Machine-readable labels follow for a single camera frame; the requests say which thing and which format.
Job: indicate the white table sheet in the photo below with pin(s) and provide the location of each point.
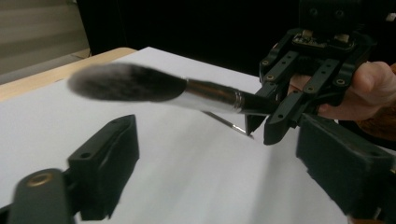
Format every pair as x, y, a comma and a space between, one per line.
186, 174

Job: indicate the thin black makeup brush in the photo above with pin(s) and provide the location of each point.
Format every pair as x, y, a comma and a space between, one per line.
230, 124

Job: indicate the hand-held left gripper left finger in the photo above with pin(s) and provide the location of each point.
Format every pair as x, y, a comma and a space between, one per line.
102, 161

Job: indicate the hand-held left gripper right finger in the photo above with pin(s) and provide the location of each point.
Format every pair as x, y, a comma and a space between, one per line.
345, 168

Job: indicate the dark curtain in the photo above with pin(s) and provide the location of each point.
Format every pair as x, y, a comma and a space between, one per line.
186, 25

